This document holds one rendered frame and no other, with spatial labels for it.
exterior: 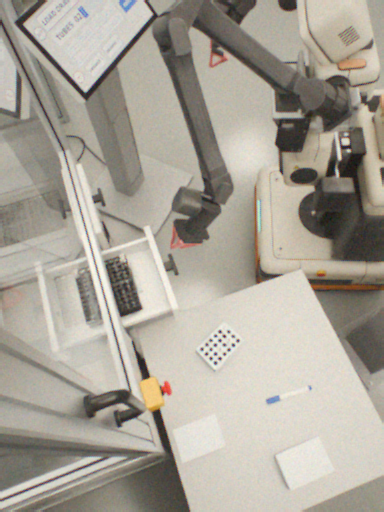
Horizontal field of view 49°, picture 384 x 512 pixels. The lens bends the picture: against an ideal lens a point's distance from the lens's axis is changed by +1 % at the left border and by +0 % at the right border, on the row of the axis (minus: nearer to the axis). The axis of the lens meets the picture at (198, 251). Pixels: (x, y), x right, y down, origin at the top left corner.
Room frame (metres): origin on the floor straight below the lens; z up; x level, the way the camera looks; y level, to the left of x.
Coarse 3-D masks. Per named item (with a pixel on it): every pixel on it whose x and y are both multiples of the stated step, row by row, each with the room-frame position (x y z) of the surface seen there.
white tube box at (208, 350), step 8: (216, 336) 0.34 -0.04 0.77; (224, 336) 0.33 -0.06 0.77; (232, 336) 0.33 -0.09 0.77; (208, 344) 0.31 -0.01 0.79; (216, 344) 0.31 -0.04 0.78; (224, 344) 0.31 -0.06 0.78; (232, 344) 0.30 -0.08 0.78; (240, 344) 0.30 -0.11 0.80; (200, 352) 0.28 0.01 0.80; (208, 352) 0.28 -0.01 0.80; (216, 352) 0.28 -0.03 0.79; (224, 352) 0.28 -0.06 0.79; (232, 352) 0.28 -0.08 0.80; (208, 360) 0.26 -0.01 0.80; (216, 360) 0.26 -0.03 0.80; (224, 360) 0.26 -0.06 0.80; (216, 368) 0.23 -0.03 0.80
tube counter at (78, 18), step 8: (88, 0) 1.48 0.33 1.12; (96, 0) 1.50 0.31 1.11; (104, 0) 1.52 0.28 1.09; (80, 8) 1.44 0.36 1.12; (88, 8) 1.45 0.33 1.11; (96, 8) 1.47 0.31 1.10; (72, 16) 1.40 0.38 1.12; (80, 16) 1.41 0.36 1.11; (88, 16) 1.43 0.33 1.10; (80, 24) 1.39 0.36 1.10
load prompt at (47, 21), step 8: (56, 0) 1.41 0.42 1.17; (64, 0) 1.43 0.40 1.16; (72, 0) 1.44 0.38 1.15; (48, 8) 1.37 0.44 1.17; (56, 8) 1.39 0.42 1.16; (64, 8) 1.40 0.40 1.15; (40, 16) 1.33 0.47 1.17; (48, 16) 1.35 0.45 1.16; (56, 16) 1.36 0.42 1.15; (40, 24) 1.31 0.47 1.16; (48, 24) 1.32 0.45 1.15
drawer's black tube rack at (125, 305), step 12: (108, 264) 0.55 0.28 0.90; (120, 264) 0.54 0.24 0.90; (108, 276) 0.52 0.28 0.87; (120, 276) 0.50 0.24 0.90; (120, 288) 0.46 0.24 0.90; (132, 288) 0.47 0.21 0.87; (120, 300) 0.43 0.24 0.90; (132, 300) 0.42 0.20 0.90; (120, 312) 0.39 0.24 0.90; (132, 312) 0.40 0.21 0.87
